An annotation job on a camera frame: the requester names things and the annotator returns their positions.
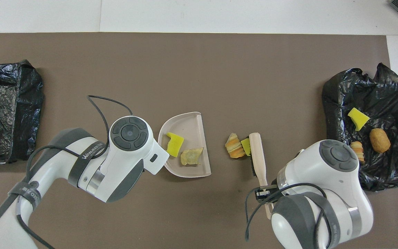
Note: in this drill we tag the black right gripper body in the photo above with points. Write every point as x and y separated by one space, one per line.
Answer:
275 182

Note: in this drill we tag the beige brush black bristles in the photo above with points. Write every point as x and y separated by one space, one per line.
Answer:
258 155

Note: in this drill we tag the wavy yellow sponge piece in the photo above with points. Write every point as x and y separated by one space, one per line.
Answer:
246 146

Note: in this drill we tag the orange striped toy croissant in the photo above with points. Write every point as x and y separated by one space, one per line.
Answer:
234 146

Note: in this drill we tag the pale yellow crinkled chip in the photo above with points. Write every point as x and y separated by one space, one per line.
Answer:
191 156

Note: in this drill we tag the pale yellow toy pastry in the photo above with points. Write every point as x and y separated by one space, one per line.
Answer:
359 148

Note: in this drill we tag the beige plastic dustpan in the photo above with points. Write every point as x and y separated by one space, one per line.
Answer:
188 131

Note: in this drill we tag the notched yellow sponge piece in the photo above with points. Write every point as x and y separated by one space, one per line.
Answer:
175 145

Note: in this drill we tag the green and yellow sponge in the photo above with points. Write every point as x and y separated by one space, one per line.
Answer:
358 118

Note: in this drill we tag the brown toy bread roll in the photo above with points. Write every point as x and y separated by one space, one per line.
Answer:
379 140

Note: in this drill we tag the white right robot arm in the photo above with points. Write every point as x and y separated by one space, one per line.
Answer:
323 193

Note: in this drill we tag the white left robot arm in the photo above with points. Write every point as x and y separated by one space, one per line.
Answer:
130 152

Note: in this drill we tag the open black bag-lined bin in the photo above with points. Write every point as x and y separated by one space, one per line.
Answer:
392 103

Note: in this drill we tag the taut black bag-lined bin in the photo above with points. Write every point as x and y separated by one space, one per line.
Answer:
9 114

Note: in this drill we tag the brown table mat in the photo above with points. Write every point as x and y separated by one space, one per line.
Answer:
150 69

